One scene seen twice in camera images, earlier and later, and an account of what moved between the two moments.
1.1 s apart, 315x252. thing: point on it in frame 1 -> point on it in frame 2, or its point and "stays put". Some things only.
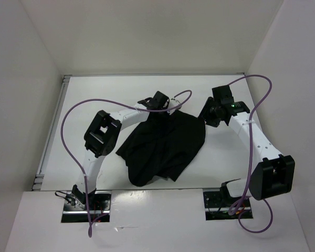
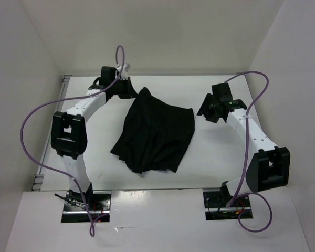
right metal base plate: (217, 207) stays put
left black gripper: (164, 107) -> (129, 92)
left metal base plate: (100, 204) stays put
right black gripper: (204, 112) stays put
